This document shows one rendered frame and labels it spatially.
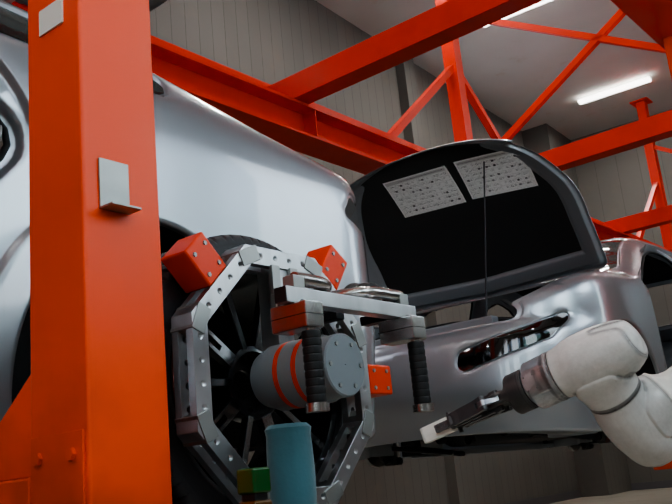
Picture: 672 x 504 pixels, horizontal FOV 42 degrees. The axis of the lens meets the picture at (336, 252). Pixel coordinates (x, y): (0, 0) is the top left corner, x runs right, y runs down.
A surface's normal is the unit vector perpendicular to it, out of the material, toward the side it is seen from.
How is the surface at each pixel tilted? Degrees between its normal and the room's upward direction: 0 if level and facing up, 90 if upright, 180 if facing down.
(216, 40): 90
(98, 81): 90
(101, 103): 90
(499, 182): 141
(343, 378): 90
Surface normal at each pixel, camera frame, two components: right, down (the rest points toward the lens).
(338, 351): 0.77, -0.23
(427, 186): -0.30, 0.69
